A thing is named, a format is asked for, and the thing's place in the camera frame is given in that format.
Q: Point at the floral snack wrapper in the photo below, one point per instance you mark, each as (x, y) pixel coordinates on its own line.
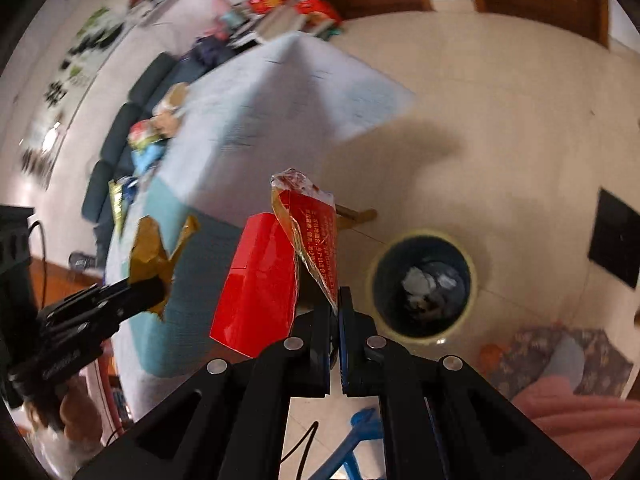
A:
(142, 135)

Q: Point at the white paper bag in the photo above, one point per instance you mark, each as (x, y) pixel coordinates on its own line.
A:
(417, 280)

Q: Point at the purple bag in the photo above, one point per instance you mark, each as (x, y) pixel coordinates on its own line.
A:
(210, 52)

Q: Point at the black floor mat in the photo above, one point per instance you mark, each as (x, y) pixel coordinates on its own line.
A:
(615, 240)

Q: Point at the red cardboard box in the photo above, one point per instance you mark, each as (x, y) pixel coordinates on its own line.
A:
(255, 285)

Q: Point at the red gift bag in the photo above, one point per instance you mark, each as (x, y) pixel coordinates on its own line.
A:
(315, 10)

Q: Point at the wooden table leg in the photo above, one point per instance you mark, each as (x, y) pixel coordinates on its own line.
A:
(355, 215)

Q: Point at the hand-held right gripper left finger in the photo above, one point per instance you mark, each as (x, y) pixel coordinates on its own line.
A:
(312, 355)

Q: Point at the red clear plastic wrapper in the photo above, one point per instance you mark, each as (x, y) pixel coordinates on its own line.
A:
(312, 230)

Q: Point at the dark teal sofa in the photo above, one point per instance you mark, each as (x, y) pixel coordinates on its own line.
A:
(115, 135)

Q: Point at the person's left hand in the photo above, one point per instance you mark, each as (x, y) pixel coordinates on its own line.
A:
(80, 410)

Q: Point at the patterned slipper foot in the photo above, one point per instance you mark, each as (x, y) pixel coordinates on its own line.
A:
(530, 360)

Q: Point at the long wall poster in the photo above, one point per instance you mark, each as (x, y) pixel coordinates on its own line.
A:
(85, 45)

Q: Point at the dark waste bin yellow rim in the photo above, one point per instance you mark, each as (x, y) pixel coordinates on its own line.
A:
(390, 280)

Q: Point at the crumpled brown paper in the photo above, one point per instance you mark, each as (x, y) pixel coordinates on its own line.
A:
(167, 120)

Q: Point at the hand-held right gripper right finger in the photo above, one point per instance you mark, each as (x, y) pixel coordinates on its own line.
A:
(344, 355)

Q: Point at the person's pink clothing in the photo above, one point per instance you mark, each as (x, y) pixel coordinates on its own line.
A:
(575, 425)

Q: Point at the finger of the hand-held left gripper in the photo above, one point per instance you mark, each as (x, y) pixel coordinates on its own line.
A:
(130, 288)
(135, 306)

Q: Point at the table with light tablecloth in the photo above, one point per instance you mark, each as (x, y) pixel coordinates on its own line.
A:
(280, 90)

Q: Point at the gold foil wrapper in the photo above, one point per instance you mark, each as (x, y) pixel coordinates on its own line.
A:
(150, 250)

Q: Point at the blue plastic stool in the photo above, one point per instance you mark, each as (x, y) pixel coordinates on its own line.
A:
(360, 422)

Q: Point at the blue face mask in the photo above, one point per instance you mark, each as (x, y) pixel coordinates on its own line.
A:
(147, 160)

